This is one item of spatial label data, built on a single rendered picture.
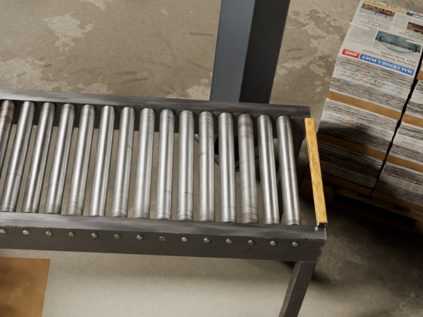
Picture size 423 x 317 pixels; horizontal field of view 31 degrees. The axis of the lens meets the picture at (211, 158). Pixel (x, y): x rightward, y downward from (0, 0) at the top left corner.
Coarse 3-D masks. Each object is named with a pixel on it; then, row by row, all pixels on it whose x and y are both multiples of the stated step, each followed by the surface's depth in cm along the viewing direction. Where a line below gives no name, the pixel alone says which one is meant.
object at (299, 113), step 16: (0, 96) 247; (16, 96) 248; (32, 96) 248; (48, 96) 249; (64, 96) 250; (80, 96) 250; (96, 96) 251; (112, 96) 252; (128, 96) 252; (16, 112) 251; (80, 112) 251; (96, 112) 251; (160, 112) 252; (176, 112) 252; (224, 112) 252; (240, 112) 252; (256, 112) 253; (272, 112) 253; (288, 112) 254; (304, 112) 255; (96, 128) 258; (176, 128) 258; (256, 128) 258; (304, 128) 258
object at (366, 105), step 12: (336, 96) 286; (348, 96) 284; (408, 96) 290; (372, 108) 284; (384, 108) 282; (408, 120) 282; (420, 120) 280; (336, 144) 304; (348, 144) 302; (372, 156) 302; (384, 156) 299; (408, 168) 299; (420, 168) 297; (324, 180) 322; (336, 180) 319; (372, 192) 318; (408, 204) 314
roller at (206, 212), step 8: (208, 112) 251; (200, 120) 250; (208, 120) 248; (200, 128) 247; (208, 128) 246; (200, 136) 245; (208, 136) 244; (200, 144) 243; (208, 144) 242; (200, 152) 240; (208, 152) 239; (200, 160) 238; (208, 160) 237; (200, 168) 236; (208, 168) 235; (200, 176) 234; (208, 176) 233; (200, 184) 232; (208, 184) 231; (200, 192) 230; (208, 192) 229; (200, 200) 228; (208, 200) 227; (200, 208) 226; (208, 208) 225; (200, 216) 224; (208, 216) 223
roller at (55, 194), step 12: (72, 108) 247; (60, 120) 244; (72, 120) 245; (60, 132) 240; (72, 132) 243; (60, 144) 236; (60, 156) 233; (60, 168) 230; (60, 180) 227; (48, 192) 224; (60, 192) 225; (48, 204) 221; (60, 204) 223
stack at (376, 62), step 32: (352, 32) 280; (384, 32) 282; (416, 32) 283; (352, 64) 272; (384, 64) 270; (416, 64) 271; (352, 96) 284; (384, 96) 278; (416, 96) 274; (320, 128) 301; (352, 128) 295; (384, 128) 289; (416, 128) 283; (320, 160) 314; (352, 160) 308; (384, 160) 314; (416, 160) 295; (352, 192) 320; (384, 192) 314; (416, 192) 307; (416, 224) 321
